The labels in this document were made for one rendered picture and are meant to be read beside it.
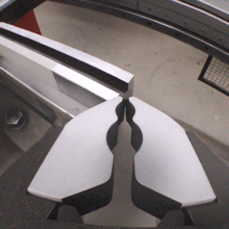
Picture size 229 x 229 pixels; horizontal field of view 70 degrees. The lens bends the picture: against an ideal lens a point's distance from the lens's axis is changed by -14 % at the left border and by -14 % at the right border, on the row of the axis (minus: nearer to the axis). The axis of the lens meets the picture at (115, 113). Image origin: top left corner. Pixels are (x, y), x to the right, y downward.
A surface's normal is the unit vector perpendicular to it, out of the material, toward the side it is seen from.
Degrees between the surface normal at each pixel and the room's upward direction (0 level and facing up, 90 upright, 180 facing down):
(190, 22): 90
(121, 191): 0
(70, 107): 0
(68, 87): 90
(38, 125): 0
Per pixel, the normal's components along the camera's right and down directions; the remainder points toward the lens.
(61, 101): -0.02, -0.49
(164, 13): -0.55, 0.74
